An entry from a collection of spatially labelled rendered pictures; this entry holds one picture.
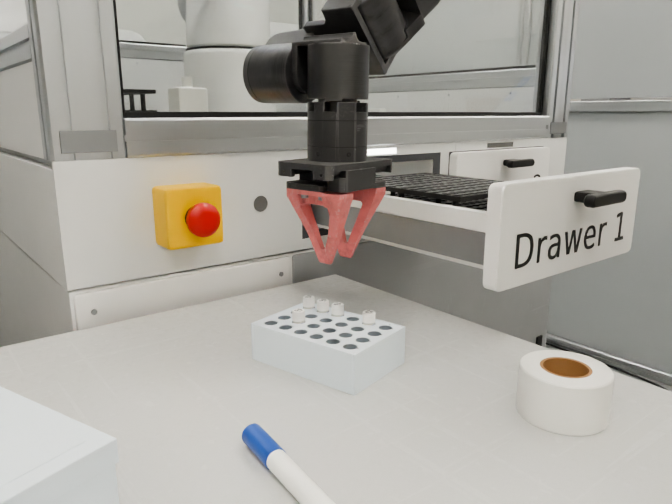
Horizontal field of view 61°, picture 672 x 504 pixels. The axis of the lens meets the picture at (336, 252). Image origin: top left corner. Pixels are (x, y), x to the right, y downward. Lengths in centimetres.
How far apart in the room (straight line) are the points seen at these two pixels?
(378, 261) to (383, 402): 48
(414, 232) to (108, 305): 37
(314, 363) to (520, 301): 83
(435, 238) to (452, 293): 45
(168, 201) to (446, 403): 38
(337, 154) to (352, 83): 6
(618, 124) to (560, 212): 180
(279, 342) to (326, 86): 24
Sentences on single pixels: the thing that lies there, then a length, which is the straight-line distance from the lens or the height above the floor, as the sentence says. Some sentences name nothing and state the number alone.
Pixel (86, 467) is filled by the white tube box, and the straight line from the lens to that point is 37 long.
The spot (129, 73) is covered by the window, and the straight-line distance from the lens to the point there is 73.
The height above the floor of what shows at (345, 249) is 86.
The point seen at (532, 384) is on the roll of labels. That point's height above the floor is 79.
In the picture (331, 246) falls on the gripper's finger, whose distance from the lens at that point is 54.
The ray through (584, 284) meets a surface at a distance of 258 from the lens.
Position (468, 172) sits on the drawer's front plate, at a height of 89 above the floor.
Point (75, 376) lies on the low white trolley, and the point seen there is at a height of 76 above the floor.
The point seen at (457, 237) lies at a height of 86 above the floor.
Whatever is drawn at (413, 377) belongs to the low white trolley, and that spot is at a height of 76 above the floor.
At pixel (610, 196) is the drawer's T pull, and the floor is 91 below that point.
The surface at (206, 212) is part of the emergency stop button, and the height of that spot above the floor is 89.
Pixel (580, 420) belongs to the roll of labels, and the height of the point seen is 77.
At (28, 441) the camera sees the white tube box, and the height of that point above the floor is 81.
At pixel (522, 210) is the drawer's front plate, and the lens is 61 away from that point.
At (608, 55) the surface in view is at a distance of 250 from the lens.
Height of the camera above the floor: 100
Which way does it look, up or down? 14 degrees down
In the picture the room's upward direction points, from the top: straight up
